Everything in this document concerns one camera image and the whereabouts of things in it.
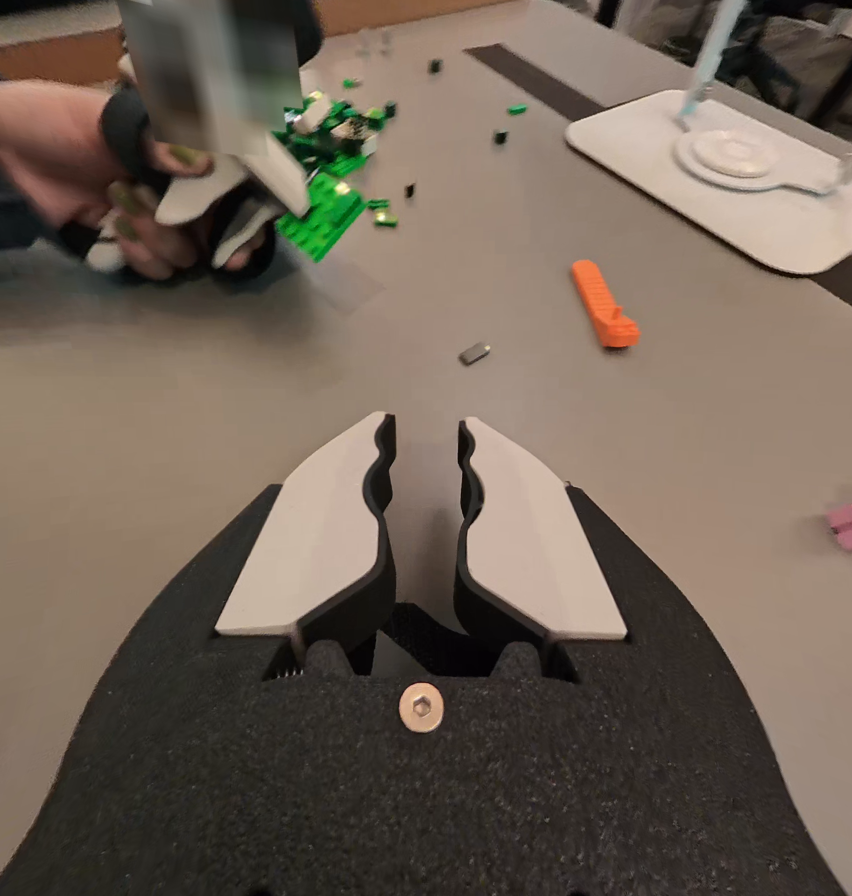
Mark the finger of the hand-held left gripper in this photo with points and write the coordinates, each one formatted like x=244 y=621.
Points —
x=282 y=182
x=240 y=227

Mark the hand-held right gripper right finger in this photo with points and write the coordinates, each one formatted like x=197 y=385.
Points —
x=531 y=546

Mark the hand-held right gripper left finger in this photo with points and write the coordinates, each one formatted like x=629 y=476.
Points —
x=314 y=539

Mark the pile of green lego pieces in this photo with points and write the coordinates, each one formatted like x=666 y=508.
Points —
x=328 y=143

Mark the grey rectangular lego tile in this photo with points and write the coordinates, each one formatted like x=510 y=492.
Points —
x=474 y=353

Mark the orange lego brick separator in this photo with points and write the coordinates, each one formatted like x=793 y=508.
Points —
x=603 y=304

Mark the person's left hand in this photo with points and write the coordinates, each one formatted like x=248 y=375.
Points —
x=54 y=154

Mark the white lamp base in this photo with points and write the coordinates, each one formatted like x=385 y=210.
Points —
x=629 y=133

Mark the grey office chair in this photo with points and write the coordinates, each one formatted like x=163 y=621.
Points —
x=797 y=56

